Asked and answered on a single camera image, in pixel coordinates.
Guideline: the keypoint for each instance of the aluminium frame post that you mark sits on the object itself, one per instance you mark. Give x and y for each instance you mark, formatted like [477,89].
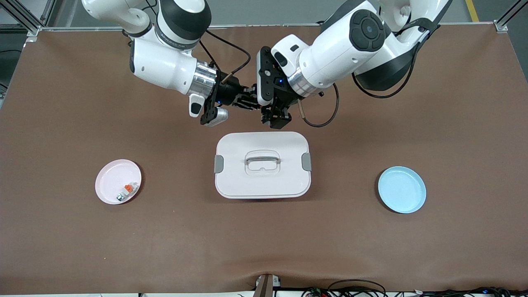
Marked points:
[500,27]
[33,29]

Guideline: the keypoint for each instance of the pink plate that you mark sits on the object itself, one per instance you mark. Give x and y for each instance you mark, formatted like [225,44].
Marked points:
[111,181]

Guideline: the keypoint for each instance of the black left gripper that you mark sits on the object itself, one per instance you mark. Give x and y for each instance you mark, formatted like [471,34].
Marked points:
[283,100]

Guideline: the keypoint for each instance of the brown table mat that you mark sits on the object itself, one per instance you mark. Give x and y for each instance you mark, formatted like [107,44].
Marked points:
[82,123]

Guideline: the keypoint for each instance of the white lidded storage box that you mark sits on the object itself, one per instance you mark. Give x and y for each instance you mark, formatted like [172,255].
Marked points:
[264,181]

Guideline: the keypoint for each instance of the grey orange switch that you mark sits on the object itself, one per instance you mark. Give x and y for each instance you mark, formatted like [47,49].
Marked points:
[128,189]

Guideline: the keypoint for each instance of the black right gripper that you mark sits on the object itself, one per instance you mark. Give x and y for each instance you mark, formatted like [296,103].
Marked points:
[230,90]

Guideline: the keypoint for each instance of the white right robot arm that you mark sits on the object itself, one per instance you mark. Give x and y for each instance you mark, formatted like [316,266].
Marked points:
[156,66]

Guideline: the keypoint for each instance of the metal clamp bracket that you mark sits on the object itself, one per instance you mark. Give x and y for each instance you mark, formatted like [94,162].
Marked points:
[266,286]

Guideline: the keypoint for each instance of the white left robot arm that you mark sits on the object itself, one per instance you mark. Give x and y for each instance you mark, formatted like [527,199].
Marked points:
[330,53]

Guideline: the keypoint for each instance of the light blue plate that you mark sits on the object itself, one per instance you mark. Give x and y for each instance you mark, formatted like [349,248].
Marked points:
[402,189]

